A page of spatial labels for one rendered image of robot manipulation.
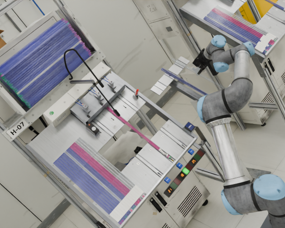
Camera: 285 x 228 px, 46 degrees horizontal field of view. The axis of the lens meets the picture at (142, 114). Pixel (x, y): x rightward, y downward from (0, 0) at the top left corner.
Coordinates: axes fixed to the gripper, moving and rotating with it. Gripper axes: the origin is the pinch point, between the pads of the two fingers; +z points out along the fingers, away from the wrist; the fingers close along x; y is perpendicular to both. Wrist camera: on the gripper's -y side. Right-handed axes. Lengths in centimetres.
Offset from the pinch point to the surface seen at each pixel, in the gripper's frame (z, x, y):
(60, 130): 18, 80, 41
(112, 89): 8, 43, 34
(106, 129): 13, 63, 21
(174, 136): 5.2, 42.4, -12.8
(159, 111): 7.7, 34.6, 3.5
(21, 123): 14, 93, 59
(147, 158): 8, 63, -8
